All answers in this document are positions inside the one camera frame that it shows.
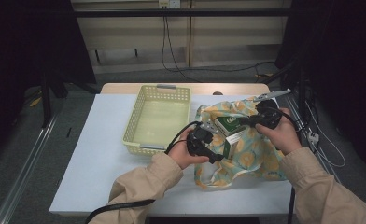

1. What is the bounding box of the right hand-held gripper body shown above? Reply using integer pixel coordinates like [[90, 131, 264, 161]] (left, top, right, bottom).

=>
[[251, 88, 293, 131]]

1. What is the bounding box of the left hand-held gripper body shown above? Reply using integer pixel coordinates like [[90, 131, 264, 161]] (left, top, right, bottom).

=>
[[186, 121, 218, 157]]

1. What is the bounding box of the green square box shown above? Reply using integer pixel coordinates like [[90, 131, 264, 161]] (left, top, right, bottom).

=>
[[214, 115, 246, 137]]

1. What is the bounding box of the orange print cloth bag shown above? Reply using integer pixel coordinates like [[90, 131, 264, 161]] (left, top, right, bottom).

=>
[[193, 95, 289, 190]]

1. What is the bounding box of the pale yellow plastic basket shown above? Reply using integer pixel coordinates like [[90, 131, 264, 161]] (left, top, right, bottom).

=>
[[121, 84, 192, 157]]

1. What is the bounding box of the person's left hand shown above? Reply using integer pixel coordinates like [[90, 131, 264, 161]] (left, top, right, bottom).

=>
[[167, 127, 210, 171]]

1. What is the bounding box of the person's right hand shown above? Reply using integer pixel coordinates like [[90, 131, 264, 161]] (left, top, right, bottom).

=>
[[254, 107, 303, 156]]

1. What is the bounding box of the white power strip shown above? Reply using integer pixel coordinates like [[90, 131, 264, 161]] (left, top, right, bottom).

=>
[[307, 131, 321, 146]]

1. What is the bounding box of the dark curtain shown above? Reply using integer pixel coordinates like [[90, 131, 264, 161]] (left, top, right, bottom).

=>
[[275, 0, 366, 179], [0, 0, 97, 166]]

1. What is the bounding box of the black horizontal metal bar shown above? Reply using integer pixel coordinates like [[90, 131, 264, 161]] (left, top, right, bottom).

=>
[[72, 7, 293, 19]]

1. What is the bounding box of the black metal stand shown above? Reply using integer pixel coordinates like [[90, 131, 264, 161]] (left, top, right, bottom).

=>
[[40, 70, 53, 129]]

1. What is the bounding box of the yellow floor tape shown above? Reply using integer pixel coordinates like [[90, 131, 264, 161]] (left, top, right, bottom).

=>
[[29, 96, 43, 108]]

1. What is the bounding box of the left hand-held gripper black cable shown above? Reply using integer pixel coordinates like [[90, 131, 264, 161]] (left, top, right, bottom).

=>
[[84, 119, 203, 224]]

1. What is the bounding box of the hand-held gripper black cable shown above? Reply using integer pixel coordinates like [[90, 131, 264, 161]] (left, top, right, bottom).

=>
[[267, 106, 301, 224], [84, 119, 203, 224]]

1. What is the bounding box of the right hand-held gripper black cable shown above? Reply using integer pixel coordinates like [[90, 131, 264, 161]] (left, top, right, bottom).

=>
[[267, 106, 301, 224]]

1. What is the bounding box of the black wall cable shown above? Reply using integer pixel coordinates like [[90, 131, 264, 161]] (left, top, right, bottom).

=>
[[161, 15, 277, 74], [163, 15, 203, 84]]

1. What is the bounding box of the white floor cable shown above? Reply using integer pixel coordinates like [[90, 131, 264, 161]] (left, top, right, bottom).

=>
[[304, 102, 347, 169]]

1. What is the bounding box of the aluminium floor rail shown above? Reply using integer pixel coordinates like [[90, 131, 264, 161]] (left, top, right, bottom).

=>
[[285, 95, 366, 224], [0, 114, 60, 224]]

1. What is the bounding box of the white wall socket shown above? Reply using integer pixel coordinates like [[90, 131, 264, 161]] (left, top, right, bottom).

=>
[[158, 0, 182, 9]]

